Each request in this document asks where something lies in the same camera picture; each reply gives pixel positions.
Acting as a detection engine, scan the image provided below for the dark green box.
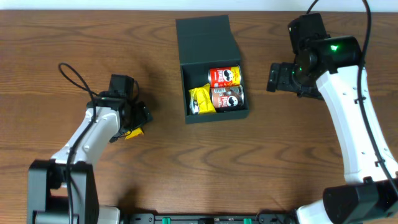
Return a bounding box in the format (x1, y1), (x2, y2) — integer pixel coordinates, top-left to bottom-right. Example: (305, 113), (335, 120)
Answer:
(176, 15), (249, 124)

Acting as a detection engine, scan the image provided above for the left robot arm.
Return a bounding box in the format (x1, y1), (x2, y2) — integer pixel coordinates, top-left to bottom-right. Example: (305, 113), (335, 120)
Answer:
(27, 97), (152, 223)

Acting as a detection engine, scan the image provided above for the long yellow snack bar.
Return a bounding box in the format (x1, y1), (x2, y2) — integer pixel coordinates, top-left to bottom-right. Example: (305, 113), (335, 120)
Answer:
(189, 83), (216, 114)

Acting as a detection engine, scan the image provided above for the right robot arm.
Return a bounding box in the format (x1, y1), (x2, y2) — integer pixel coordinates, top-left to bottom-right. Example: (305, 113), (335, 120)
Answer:
(267, 36), (397, 223)

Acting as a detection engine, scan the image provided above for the black cable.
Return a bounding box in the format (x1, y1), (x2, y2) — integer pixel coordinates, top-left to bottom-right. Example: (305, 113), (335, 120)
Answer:
(306, 0), (398, 200)
(58, 62), (100, 224)

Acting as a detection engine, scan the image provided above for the left black cable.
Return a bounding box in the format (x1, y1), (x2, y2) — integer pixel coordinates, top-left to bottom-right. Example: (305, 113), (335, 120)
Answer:
(58, 62), (100, 224)

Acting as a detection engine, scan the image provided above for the small yellow snack packet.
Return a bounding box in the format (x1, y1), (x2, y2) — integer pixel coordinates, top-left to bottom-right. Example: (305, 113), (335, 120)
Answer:
(124, 128), (144, 140)

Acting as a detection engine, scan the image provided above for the right black cable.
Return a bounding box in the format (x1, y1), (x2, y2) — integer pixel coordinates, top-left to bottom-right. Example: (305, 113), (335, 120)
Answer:
(306, 0), (398, 200)

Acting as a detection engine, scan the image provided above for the red Pringles can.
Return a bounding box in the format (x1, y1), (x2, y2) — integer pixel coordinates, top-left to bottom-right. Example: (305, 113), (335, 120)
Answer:
(208, 65), (242, 88)

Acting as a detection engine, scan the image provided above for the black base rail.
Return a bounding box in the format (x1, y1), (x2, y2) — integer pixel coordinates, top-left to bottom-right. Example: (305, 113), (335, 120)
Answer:
(119, 213), (297, 224)

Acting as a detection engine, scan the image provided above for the green white snack packet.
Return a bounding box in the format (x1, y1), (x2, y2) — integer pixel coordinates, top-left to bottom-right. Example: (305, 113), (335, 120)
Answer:
(190, 99), (200, 115)

